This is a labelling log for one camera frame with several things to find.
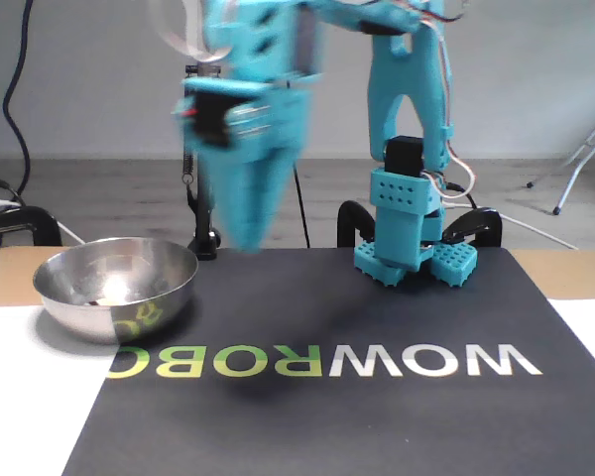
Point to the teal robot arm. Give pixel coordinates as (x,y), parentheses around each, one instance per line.
(392,99)

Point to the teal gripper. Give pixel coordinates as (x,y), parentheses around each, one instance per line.
(250,149)

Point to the metal bowl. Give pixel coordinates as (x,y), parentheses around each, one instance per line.
(114,317)

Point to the white tripod legs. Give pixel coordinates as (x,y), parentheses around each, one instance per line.
(569,186)

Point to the beige wooden ball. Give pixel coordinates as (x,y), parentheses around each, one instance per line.
(111,300)

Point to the black table clamp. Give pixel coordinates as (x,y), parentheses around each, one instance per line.
(30,215)
(349,213)
(481,223)

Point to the black WOWROBO mat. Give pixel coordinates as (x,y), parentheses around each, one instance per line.
(277,421)

